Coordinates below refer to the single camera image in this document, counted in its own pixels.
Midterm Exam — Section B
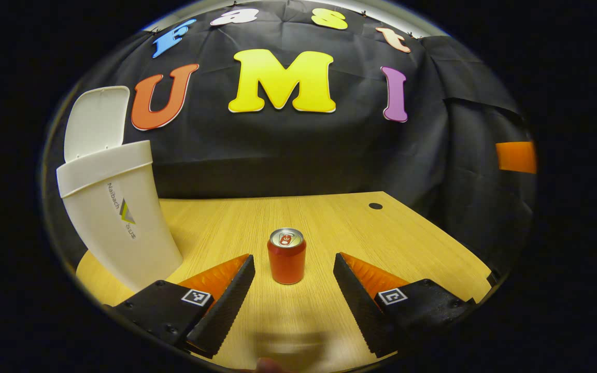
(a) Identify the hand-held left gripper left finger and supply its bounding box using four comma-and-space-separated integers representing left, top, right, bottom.
104, 253, 256, 359

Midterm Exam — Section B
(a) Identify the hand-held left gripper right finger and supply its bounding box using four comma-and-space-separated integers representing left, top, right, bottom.
333, 252, 478, 359

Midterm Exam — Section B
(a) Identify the red pop can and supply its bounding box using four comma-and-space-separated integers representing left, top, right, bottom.
267, 228, 307, 285

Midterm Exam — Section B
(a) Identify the white garbage bin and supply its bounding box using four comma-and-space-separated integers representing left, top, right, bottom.
56, 85, 184, 293

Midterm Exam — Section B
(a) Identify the wooden desktop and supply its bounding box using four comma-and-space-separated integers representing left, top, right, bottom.
76, 192, 493, 372

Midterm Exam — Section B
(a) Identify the black backdrop cloth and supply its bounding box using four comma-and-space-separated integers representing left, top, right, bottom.
45, 0, 537, 275

